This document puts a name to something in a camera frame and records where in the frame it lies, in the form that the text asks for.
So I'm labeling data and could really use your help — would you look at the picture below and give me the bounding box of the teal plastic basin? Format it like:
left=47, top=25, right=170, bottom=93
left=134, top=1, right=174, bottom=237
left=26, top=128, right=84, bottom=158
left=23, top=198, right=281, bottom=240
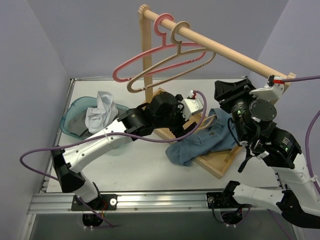
left=59, top=96, right=129, bottom=140

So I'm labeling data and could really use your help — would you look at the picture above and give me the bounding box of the white garment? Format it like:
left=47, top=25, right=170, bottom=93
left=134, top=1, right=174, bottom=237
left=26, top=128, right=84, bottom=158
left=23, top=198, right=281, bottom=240
left=85, top=91, right=119, bottom=134

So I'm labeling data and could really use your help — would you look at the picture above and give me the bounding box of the aluminium mounting rail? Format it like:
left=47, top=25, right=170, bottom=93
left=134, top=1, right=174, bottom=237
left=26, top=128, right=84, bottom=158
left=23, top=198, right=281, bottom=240
left=26, top=190, right=299, bottom=213

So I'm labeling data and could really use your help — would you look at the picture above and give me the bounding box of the beige hanger of white garment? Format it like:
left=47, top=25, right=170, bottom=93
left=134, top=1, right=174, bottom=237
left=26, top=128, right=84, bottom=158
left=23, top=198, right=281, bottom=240
left=126, top=20, right=217, bottom=94

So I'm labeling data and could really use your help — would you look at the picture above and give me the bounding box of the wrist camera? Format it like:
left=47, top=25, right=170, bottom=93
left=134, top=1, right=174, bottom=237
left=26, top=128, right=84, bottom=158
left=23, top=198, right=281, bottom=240
left=249, top=75, right=285, bottom=102
left=180, top=90, right=204, bottom=120

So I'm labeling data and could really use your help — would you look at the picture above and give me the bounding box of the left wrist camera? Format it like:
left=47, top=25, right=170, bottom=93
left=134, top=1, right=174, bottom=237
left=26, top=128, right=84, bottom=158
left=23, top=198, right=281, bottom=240
left=180, top=90, right=204, bottom=120

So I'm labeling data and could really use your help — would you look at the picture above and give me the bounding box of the pink plastic hanger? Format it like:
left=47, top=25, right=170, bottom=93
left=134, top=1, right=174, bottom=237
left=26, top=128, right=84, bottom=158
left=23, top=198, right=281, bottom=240
left=112, top=13, right=216, bottom=93

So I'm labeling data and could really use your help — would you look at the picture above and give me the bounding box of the beige hanger of denim skirt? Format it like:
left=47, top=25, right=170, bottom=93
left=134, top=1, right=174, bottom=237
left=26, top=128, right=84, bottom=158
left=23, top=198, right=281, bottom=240
left=198, top=114, right=216, bottom=130

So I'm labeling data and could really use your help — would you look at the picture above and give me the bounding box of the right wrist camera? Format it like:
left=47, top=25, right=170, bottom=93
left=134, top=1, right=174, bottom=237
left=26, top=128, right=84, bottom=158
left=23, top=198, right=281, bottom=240
left=249, top=75, right=285, bottom=102

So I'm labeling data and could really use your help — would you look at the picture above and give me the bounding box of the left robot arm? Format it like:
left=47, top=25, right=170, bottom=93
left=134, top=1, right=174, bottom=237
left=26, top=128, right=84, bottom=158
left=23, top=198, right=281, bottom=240
left=51, top=91, right=204, bottom=210

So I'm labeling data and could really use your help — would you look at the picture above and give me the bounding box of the wooden clothes rack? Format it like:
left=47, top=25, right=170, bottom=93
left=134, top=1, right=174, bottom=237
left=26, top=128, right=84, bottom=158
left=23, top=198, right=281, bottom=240
left=138, top=4, right=296, bottom=179

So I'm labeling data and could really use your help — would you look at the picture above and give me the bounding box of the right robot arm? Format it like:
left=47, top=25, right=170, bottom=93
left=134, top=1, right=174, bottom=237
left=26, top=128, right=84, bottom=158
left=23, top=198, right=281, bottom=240
left=214, top=75, right=320, bottom=229

